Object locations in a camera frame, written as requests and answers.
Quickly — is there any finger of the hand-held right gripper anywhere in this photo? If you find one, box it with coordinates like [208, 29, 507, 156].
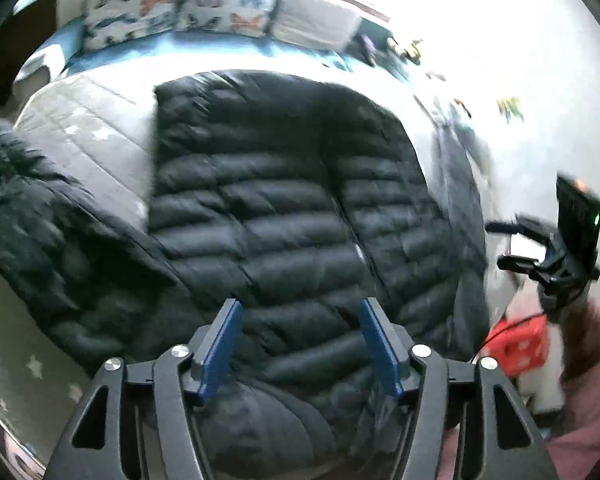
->
[485, 214, 552, 244]
[497, 254, 549, 277]

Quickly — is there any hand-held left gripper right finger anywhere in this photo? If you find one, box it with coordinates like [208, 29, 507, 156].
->
[358, 297, 561, 480]

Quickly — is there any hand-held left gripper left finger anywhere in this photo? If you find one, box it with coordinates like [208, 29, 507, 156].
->
[42, 299, 243, 480]

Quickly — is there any black puffer jacket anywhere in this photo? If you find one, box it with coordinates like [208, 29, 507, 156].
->
[0, 70, 491, 480]

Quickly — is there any person's right forearm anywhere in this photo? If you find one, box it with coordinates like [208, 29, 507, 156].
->
[560, 300, 600, 386]

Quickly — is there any red polka dot object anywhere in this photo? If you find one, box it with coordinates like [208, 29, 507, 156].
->
[487, 312, 551, 376]

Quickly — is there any green yellow toy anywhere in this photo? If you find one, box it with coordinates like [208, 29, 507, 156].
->
[497, 96, 525, 122]

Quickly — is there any person's pink clothing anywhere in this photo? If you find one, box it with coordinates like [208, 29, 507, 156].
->
[435, 375, 600, 480]

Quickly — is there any brown plush toy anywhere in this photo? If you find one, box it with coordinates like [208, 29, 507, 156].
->
[392, 37, 426, 63]

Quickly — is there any purple item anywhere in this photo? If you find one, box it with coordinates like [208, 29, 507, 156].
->
[361, 32, 381, 63]

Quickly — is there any grey quilted star mattress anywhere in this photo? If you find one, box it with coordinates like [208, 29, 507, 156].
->
[0, 67, 481, 466]

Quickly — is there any white pillow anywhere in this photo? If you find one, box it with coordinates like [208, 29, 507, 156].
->
[270, 0, 363, 53]

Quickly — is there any blue sofa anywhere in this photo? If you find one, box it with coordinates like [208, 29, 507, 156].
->
[17, 25, 411, 86]

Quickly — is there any butterfly print pillow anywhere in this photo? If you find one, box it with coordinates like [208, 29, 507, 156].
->
[175, 0, 283, 38]
[82, 0, 181, 53]

